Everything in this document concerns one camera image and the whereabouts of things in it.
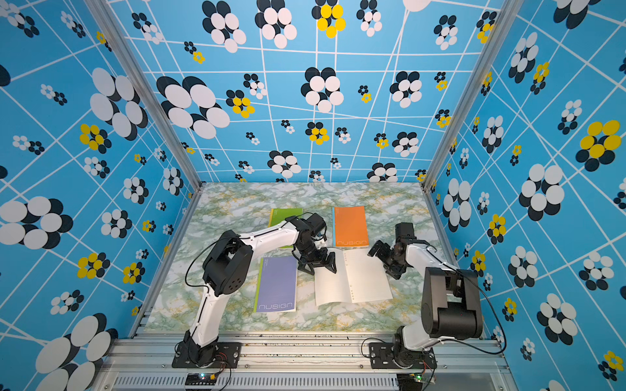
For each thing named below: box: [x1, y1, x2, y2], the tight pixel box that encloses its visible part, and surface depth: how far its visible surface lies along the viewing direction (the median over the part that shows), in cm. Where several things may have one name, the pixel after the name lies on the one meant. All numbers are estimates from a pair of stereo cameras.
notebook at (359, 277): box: [314, 248, 393, 307], surface depth 89 cm
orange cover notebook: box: [332, 206, 370, 247], surface depth 105 cm
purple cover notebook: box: [253, 255, 298, 313], surface depth 87 cm
